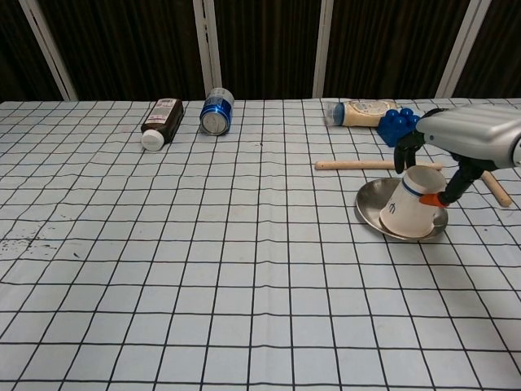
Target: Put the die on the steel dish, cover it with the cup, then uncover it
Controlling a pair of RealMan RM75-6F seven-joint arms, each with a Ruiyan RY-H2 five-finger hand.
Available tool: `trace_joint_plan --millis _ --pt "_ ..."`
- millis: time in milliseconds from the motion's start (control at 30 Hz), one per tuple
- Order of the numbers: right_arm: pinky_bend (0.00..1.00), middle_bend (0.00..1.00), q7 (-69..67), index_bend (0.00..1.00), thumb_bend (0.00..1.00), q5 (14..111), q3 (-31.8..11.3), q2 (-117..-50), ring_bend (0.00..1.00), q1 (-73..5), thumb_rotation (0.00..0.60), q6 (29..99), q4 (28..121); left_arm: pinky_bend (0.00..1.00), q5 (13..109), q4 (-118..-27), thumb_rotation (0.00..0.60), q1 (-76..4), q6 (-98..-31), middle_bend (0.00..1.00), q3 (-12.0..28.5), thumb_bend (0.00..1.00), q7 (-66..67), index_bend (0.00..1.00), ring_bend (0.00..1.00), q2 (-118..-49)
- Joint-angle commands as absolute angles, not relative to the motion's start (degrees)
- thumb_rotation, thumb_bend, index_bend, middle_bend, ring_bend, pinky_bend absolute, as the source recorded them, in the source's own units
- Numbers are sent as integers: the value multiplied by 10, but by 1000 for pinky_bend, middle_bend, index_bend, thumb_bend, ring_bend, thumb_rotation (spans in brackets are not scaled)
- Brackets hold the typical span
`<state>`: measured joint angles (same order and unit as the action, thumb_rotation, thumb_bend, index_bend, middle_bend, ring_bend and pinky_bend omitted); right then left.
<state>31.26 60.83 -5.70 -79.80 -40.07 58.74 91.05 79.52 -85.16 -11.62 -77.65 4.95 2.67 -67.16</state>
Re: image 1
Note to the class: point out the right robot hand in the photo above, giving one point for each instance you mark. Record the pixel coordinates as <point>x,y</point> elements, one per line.
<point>472,130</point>

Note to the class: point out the white paper cup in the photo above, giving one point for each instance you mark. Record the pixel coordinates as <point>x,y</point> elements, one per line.
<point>407,216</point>

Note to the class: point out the round metal plate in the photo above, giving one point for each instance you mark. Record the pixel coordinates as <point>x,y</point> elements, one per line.
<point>368,199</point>

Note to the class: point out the tapered wooden stick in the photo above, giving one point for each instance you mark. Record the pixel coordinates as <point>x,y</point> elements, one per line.
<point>498,191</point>

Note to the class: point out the blue building block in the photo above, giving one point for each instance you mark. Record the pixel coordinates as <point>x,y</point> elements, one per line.
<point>392,126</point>

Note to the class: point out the mayonnaise squeeze bottle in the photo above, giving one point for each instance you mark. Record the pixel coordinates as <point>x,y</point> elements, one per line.
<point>362,114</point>

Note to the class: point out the long wooden stick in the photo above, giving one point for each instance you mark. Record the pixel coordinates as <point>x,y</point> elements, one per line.
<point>358,165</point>

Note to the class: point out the checkered light blue tablecloth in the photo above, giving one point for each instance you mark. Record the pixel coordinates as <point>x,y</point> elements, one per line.
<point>244,244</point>

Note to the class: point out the blue drink can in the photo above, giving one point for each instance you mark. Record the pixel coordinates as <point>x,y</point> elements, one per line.
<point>215,112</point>

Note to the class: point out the brown bottle white cap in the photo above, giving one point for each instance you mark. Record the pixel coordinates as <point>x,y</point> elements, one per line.
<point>163,118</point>

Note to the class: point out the dark pleated curtain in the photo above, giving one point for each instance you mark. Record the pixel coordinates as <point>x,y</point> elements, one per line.
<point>122,40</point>

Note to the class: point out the white frame post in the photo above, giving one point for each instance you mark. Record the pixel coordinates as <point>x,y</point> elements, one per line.
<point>464,45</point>
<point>327,45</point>
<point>49,53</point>
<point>207,49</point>

